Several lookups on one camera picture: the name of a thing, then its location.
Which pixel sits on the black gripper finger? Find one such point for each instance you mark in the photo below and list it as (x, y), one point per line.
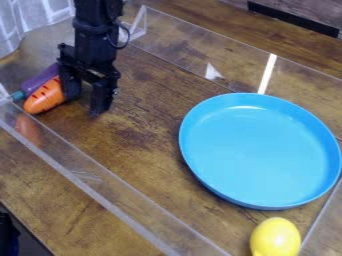
(71, 83)
(101, 97)

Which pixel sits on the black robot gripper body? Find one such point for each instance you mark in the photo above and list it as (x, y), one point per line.
(89, 57)

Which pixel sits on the purple toy eggplant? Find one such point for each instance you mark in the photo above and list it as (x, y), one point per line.
(31, 85)

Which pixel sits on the orange toy carrot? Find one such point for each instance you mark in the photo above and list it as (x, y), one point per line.
(45, 98)

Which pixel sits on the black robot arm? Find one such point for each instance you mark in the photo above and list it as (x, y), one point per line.
(97, 12)

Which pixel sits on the blue plastic plate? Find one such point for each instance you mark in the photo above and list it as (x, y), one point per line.
(259, 151)

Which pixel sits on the yellow toy lemon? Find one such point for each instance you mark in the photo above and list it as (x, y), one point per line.
(275, 238)

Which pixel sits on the clear acrylic corner bracket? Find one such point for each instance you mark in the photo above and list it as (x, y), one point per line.
(135, 30)

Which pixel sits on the clear acrylic enclosure wall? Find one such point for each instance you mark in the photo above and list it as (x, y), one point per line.
(100, 185)

